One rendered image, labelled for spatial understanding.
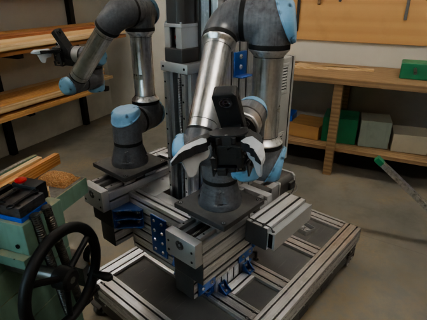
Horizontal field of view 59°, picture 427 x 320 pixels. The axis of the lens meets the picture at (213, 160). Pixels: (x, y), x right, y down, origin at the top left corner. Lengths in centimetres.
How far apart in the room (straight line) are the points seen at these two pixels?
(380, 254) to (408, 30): 196
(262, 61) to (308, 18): 273
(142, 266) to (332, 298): 100
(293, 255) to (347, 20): 232
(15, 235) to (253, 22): 80
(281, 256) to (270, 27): 132
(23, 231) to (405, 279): 201
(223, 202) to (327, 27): 275
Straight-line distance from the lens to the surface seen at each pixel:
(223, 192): 121
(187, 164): 65
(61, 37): 187
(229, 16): 105
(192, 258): 120
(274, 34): 104
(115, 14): 146
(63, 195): 127
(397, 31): 369
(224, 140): 67
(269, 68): 106
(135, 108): 153
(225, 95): 66
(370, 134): 343
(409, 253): 267
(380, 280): 239
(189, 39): 132
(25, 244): 106
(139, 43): 156
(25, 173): 136
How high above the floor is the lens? 148
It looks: 25 degrees down
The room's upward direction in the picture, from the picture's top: straight up
